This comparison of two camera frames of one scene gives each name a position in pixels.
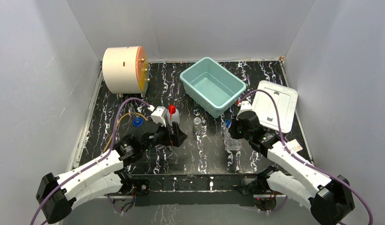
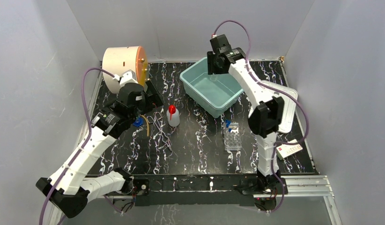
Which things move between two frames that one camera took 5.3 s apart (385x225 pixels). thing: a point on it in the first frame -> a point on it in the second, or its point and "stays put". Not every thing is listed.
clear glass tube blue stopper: [137, 121] stays put
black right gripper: [232, 130] -> [210, 57]
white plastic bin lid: [264, 106] stays put
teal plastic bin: [211, 87] stays put
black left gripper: [175, 136] -> [151, 96]
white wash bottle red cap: [173, 115] stays put
